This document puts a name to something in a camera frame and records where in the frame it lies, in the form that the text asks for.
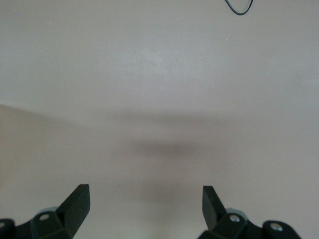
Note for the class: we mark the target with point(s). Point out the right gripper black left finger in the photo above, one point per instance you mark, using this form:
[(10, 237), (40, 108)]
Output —
[(72, 214)]

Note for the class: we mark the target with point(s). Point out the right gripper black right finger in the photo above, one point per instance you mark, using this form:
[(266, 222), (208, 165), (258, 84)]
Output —
[(214, 214)]

